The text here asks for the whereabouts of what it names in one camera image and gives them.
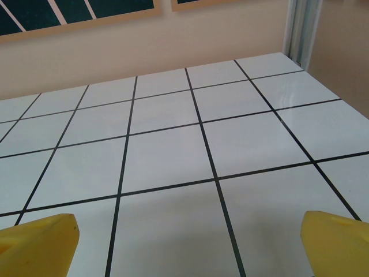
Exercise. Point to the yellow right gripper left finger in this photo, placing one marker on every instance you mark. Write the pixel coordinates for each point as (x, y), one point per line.
(37, 248)

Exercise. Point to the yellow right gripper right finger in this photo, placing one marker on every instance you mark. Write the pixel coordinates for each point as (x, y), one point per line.
(337, 248)

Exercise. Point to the aluminium corner post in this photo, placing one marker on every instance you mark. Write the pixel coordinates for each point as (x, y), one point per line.
(299, 29)

